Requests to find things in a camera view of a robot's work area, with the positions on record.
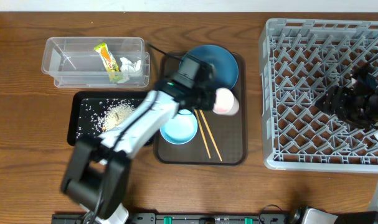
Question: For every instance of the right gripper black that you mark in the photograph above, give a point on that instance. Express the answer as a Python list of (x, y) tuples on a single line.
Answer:
[(337, 96)]

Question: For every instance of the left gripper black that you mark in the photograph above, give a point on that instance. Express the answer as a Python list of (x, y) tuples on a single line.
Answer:
[(212, 99)]

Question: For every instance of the white cup pink inside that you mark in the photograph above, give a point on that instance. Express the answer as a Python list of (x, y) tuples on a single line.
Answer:
[(225, 102)]

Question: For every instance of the light blue bowl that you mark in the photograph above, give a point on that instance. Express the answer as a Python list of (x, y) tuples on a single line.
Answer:
[(181, 129)]

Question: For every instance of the white tissue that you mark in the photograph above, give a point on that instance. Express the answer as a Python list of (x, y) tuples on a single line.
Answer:
[(129, 69)]

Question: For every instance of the green orange snack wrapper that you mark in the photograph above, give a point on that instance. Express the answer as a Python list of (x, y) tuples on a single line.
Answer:
[(109, 62)]

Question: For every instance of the rice leftovers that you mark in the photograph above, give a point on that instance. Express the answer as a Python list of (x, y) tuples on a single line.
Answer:
[(98, 115)]

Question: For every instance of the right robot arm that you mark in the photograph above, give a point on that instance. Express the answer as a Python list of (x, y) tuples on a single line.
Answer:
[(366, 85)]

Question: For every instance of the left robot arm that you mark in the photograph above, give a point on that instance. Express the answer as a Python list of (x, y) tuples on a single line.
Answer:
[(99, 168)]

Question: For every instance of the grey dishwasher rack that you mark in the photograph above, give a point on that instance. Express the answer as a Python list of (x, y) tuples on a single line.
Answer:
[(300, 59)]

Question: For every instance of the black food waste tray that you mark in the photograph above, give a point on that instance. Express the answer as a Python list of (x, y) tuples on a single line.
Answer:
[(78, 97)]

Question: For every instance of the clear plastic waste bin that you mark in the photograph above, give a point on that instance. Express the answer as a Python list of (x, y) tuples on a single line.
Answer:
[(73, 63)]

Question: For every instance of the wooden chopstick left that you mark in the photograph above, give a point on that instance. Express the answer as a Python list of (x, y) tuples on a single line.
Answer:
[(202, 134)]

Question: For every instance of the wooden chopstick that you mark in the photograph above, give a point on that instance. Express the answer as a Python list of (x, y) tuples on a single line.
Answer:
[(206, 127), (202, 134)]

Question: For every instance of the wooden chopstick right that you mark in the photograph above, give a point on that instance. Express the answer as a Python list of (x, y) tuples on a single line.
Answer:
[(206, 127)]

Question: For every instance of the dark blue plate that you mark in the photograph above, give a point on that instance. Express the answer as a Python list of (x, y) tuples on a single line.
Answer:
[(224, 65)]

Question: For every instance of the brown serving tray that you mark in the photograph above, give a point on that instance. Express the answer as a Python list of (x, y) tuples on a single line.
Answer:
[(229, 132)]

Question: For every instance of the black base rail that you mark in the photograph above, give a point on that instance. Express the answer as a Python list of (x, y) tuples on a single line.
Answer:
[(152, 218)]

